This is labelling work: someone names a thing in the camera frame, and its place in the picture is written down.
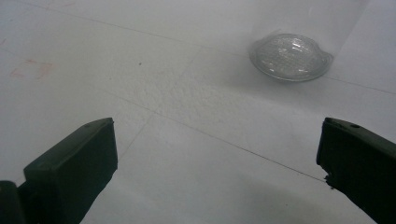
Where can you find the clear glass jar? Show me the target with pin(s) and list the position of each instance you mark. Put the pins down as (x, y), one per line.
(289, 57)

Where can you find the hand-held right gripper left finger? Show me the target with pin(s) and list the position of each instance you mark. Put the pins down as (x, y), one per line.
(71, 168)

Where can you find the white foam mat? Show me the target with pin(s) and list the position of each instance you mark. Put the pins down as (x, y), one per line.
(186, 93)

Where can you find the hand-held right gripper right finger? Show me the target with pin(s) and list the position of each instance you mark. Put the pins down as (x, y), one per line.
(361, 161)

